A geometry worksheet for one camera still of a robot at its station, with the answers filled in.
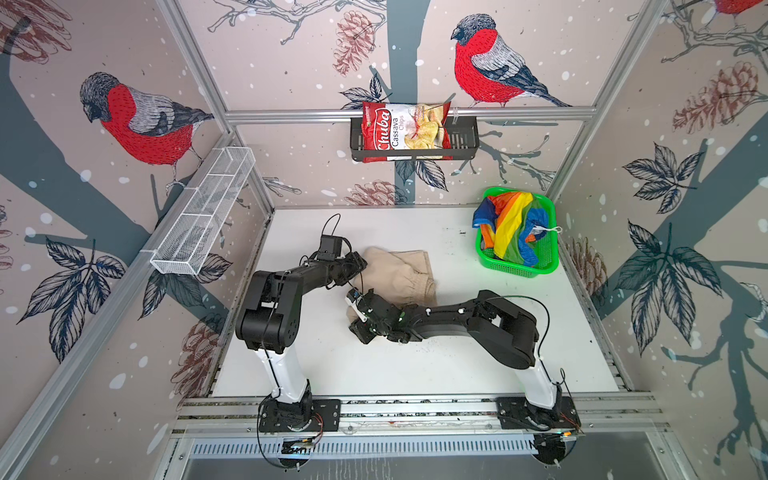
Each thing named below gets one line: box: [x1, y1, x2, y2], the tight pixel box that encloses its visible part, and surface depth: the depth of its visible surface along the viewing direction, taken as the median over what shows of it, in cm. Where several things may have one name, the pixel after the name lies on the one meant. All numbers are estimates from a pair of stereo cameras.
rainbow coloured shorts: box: [473, 192, 551, 267], surface depth 102 cm
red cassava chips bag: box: [361, 101, 452, 163], surface depth 90 cm
